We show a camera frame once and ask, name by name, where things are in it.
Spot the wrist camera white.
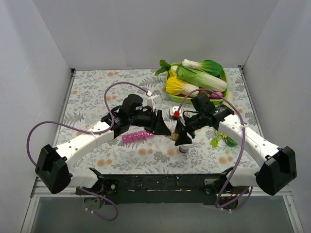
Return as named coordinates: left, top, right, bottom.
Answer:
left=147, top=95, right=158, bottom=111
left=169, top=106, right=184, bottom=123

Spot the black front table rail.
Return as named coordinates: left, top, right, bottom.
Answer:
left=75, top=173, right=220, bottom=205

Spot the pink weekly pill organizer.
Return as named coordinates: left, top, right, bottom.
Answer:
left=121, top=130, right=154, bottom=144

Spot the yellow napa cabbage toy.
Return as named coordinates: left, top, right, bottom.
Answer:
left=166, top=77, right=199, bottom=97

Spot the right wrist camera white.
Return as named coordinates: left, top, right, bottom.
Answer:
left=169, top=106, right=184, bottom=123

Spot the celery stalk toy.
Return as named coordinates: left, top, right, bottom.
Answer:
left=210, top=91, right=234, bottom=149

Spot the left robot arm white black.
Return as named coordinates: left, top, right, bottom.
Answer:
left=35, top=94, right=171, bottom=194

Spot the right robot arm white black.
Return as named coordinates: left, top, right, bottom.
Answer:
left=173, top=94, right=297, bottom=196

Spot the clear bottle of yellow pills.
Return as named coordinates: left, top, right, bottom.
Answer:
left=171, top=132, right=179, bottom=141

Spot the floral table mat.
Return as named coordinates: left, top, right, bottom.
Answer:
left=57, top=69, right=257, bottom=174

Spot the green napa cabbage toy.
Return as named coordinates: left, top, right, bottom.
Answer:
left=175, top=65, right=227, bottom=92

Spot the bok choy toy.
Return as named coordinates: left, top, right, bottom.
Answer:
left=182, top=59, right=223, bottom=77

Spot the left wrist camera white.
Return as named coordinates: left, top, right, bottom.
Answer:
left=147, top=95, right=158, bottom=111

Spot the purple onion toy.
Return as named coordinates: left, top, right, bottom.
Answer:
left=209, top=92, right=224, bottom=100

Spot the white bottle blue label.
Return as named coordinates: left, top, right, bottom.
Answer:
left=179, top=145, right=190, bottom=153

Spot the leafy green herb toy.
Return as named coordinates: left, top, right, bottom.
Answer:
left=155, top=59, right=171, bottom=76

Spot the green glass bottle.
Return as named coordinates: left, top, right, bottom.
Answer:
left=226, top=137, right=237, bottom=147

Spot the green plastic tray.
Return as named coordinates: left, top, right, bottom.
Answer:
left=166, top=63, right=229, bottom=104

